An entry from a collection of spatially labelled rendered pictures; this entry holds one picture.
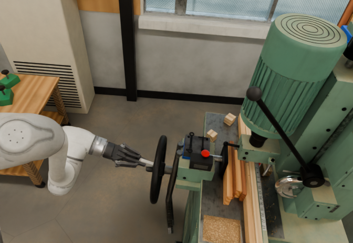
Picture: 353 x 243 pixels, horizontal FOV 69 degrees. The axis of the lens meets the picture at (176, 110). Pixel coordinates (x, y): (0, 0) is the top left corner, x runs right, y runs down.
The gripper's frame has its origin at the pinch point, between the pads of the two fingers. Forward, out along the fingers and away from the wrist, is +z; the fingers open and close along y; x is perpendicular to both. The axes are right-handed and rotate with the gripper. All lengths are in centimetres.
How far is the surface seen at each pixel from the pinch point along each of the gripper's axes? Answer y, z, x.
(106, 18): 121, -55, 12
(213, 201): -22.8, 21.5, -26.5
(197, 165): -14.8, 11.5, -32.1
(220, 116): 20.3, 24.5, -27.2
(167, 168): -7.6, 6.6, -13.2
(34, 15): 88, -94, 13
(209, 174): -14.7, 18.0, -29.7
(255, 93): -22, 4, -75
